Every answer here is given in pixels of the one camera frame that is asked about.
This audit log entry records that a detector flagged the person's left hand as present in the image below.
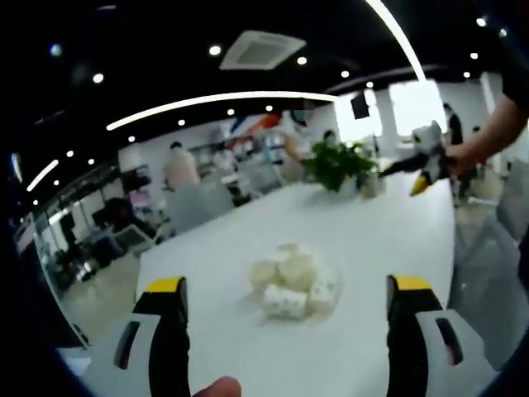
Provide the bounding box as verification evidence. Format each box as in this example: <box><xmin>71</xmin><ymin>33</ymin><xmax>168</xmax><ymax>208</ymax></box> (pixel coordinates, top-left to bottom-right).
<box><xmin>192</xmin><ymin>375</ymin><xmax>242</xmax><ymax>397</ymax></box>

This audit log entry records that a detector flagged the person's right hand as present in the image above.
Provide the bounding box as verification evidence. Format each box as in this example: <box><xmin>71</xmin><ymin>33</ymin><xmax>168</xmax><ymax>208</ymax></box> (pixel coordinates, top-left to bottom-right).
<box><xmin>444</xmin><ymin>144</ymin><xmax>476</xmax><ymax>174</ymax></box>

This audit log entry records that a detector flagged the group of round ceiling lights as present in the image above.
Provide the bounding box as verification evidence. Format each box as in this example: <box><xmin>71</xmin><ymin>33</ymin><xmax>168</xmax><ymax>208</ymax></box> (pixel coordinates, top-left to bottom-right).
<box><xmin>31</xmin><ymin>16</ymin><xmax>509</xmax><ymax>208</ymax></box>

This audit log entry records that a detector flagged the short ceiling light strip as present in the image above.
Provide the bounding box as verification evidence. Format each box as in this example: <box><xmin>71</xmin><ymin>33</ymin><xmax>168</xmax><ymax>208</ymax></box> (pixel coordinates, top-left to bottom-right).
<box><xmin>26</xmin><ymin>159</ymin><xmax>60</xmax><ymax>193</ymax></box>

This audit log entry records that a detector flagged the curved ceiling light strip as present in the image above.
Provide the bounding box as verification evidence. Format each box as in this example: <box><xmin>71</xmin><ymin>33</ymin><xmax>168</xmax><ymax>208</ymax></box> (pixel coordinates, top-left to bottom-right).
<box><xmin>365</xmin><ymin>0</ymin><xmax>427</xmax><ymax>83</ymax></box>
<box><xmin>106</xmin><ymin>91</ymin><xmax>339</xmax><ymax>132</ymax></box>

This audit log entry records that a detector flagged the glass partition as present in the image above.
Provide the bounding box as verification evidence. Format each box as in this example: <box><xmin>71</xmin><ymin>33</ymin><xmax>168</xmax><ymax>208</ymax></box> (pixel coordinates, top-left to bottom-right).
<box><xmin>12</xmin><ymin>204</ymin><xmax>91</xmax><ymax>349</ymax></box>

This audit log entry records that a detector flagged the black wall screen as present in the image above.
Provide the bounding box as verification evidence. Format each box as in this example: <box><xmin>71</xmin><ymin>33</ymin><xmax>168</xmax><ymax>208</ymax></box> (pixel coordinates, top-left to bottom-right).
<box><xmin>350</xmin><ymin>92</ymin><xmax>369</xmax><ymax>120</ymax></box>

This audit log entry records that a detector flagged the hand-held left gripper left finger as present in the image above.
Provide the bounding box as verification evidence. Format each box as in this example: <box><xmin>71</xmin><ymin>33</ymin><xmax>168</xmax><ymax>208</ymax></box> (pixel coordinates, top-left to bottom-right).
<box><xmin>84</xmin><ymin>275</ymin><xmax>192</xmax><ymax>397</ymax></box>

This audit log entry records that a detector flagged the grey office chair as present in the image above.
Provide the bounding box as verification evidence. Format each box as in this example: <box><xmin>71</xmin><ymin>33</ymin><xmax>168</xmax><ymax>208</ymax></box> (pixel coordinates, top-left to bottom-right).
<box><xmin>117</xmin><ymin>224</ymin><xmax>157</xmax><ymax>256</ymax></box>

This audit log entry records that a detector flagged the plain white paper cup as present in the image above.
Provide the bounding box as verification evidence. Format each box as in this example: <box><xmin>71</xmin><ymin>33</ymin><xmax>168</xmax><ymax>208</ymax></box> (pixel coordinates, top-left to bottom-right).
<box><xmin>248</xmin><ymin>259</ymin><xmax>279</xmax><ymax>291</ymax></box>
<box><xmin>277</xmin><ymin>254</ymin><xmax>317</xmax><ymax>291</ymax></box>
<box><xmin>276</xmin><ymin>242</ymin><xmax>311</xmax><ymax>261</ymax></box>

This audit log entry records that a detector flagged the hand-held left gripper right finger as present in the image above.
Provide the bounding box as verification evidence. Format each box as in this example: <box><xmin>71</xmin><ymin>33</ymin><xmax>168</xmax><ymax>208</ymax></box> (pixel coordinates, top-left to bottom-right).
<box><xmin>386</xmin><ymin>273</ymin><xmax>498</xmax><ymax>397</ymax></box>

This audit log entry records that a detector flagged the white table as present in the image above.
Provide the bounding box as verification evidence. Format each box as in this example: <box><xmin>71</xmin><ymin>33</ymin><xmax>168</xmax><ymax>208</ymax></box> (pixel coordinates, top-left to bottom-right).
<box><xmin>80</xmin><ymin>173</ymin><xmax>458</xmax><ymax>397</ymax></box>

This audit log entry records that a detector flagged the ceiling air conditioner unit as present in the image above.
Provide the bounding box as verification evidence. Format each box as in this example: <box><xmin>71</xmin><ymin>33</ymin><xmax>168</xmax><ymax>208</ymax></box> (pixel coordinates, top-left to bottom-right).
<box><xmin>218</xmin><ymin>29</ymin><xmax>307</xmax><ymax>71</ymax></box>

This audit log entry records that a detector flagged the clear plastic bag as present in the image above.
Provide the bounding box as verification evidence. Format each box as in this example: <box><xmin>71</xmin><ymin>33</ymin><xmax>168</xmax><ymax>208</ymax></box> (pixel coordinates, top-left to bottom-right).
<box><xmin>245</xmin><ymin>242</ymin><xmax>345</xmax><ymax>324</ymax></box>

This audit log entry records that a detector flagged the small beige container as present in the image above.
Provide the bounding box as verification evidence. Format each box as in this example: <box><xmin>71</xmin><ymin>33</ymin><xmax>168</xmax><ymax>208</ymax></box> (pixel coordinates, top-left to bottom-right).
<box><xmin>360</xmin><ymin>173</ymin><xmax>388</xmax><ymax>200</ymax></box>

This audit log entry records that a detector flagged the printed white paper cup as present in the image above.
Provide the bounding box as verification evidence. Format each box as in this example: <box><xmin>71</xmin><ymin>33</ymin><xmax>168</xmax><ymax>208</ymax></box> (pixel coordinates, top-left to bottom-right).
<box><xmin>262</xmin><ymin>284</ymin><xmax>309</xmax><ymax>320</ymax></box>
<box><xmin>307</xmin><ymin>271</ymin><xmax>338</xmax><ymax>315</ymax></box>

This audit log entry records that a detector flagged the green potted plant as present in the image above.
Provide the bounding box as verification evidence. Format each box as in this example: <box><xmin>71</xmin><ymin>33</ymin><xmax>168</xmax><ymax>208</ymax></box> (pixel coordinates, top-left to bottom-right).
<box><xmin>304</xmin><ymin>140</ymin><xmax>379</xmax><ymax>196</ymax></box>

